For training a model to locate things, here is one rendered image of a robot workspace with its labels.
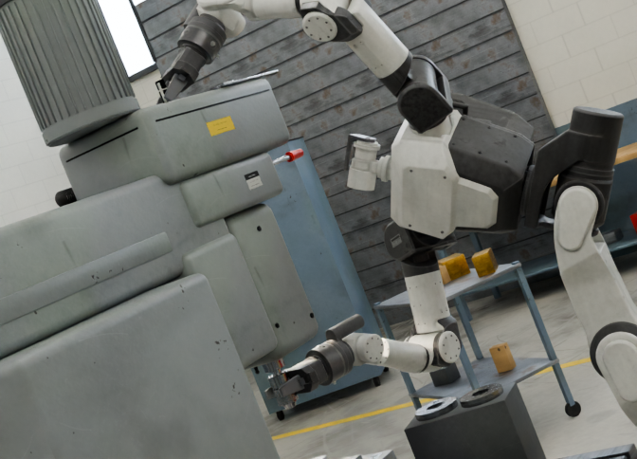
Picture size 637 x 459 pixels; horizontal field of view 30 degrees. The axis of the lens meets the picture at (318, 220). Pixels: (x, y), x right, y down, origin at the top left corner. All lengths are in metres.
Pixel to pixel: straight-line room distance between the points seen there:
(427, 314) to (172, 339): 1.02
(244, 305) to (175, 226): 0.22
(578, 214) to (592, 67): 7.43
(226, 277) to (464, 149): 0.65
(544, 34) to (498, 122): 7.38
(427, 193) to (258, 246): 0.43
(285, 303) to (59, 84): 0.66
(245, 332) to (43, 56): 0.66
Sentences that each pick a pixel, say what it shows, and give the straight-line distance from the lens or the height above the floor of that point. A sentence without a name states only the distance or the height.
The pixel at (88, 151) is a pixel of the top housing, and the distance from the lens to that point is 2.43.
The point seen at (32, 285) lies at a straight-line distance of 2.03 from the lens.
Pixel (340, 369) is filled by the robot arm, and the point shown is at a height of 1.22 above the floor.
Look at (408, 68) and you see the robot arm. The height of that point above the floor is 1.78.
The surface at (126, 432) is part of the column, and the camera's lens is 1.93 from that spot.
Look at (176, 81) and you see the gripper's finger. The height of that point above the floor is 1.94.
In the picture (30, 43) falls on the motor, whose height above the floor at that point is 2.08.
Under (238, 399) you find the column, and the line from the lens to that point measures 2.14.
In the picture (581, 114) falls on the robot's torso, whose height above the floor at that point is 1.55.
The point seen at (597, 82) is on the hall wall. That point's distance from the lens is 10.08.
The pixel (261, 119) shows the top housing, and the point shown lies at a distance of 2.62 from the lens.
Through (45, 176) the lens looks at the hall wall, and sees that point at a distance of 11.59.
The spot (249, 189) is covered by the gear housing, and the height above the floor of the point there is 1.67.
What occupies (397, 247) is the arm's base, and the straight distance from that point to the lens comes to 2.91.
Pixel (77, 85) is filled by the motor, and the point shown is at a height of 1.97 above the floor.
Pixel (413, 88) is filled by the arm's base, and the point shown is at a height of 1.73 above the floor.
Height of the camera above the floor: 1.66
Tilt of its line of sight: 2 degrees down
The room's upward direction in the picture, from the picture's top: 22 degrees counter-clockwise
